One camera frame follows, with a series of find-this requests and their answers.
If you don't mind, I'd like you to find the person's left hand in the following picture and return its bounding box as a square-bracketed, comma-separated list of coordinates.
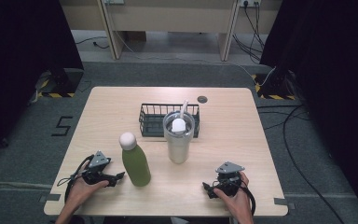
[68, 176, 110, 208]

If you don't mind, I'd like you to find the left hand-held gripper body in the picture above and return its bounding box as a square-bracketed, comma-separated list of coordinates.
[82, 150, 116, 186]

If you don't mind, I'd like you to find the person's right hand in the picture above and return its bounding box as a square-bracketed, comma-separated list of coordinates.
[213, 172, 254, 218]

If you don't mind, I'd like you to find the bundle of black socket cables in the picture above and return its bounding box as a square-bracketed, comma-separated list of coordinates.
[231, 2, 267, 65]

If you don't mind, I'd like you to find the black curtain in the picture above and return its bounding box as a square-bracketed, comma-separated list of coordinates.
[0, 0, 85, 162]
[259, 0, 358, 216]

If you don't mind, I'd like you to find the green bottle with white cap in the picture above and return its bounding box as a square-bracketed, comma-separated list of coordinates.
[118, 132, 152, 188]

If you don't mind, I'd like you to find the black wire basket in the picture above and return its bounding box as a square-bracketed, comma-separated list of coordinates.
[138, 103, 200, 139]

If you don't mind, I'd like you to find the grey tape strip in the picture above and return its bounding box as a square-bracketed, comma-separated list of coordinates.
[38, 193, 62, 203]
[273, 197, 296, 210]

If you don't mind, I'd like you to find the stand base with hazard tape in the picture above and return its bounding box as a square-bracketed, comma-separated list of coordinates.
[36, 68, 85, 99]
[251, 72, 296, 101]

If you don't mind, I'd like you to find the long black floor cable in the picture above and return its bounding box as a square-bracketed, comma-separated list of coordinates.
[255, 104, 347, 224]

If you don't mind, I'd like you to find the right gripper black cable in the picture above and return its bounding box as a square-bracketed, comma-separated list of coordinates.
[238, 177, 257, 217]

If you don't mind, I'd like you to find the white wall socket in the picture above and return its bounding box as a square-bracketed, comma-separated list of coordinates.
[239, 0, 262, 8]

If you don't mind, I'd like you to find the short black floor cable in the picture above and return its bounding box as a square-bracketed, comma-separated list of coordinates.
[75, 35, 110, 50]

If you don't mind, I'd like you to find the white tumbler with straw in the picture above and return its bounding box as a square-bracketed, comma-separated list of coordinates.
[162, 99, 196, 165]

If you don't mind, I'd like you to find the beige desk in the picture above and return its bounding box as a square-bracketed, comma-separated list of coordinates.
[59, 0, 283, 62]

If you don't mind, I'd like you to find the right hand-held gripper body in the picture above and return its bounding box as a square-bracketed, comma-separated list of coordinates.
[213, 161, 246, 197]

